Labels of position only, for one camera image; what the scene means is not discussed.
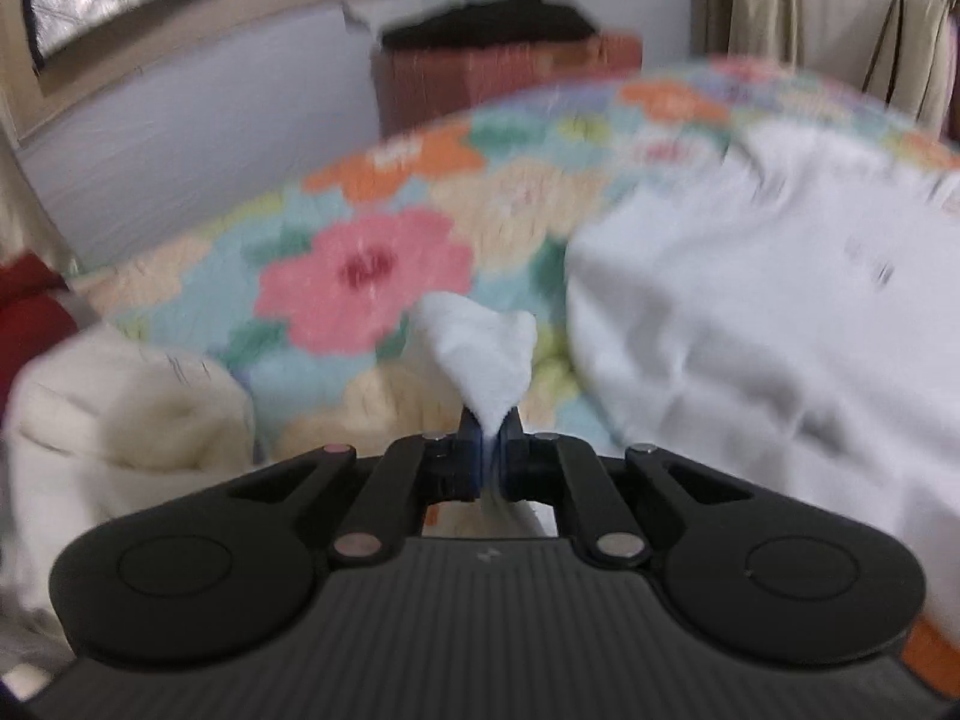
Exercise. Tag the beige curtain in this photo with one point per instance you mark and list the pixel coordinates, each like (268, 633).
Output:
(750, 0)

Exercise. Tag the red cloth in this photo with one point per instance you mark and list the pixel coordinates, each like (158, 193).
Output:
(30, 315)

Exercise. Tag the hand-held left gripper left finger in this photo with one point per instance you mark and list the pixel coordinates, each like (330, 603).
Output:
(471, 457)

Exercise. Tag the black folded clothes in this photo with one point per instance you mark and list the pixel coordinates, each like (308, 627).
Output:
(487, 19)

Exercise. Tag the cream cloth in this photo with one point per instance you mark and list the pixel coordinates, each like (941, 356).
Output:
(112, 420)

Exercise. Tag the pink suitcase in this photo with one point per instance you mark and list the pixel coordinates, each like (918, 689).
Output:
(487, 82)

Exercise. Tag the cream hanging garment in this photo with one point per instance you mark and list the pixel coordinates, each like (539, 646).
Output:
(934, 67)

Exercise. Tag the white garment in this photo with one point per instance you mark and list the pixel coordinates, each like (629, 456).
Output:
(750, 330)

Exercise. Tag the wooden window frame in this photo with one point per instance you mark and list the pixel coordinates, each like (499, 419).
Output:
(150, 67)

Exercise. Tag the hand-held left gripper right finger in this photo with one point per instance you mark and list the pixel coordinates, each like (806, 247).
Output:
(506, 457)

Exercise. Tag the floral quilted bedspread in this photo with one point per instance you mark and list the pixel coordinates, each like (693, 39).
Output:
(360, 270)

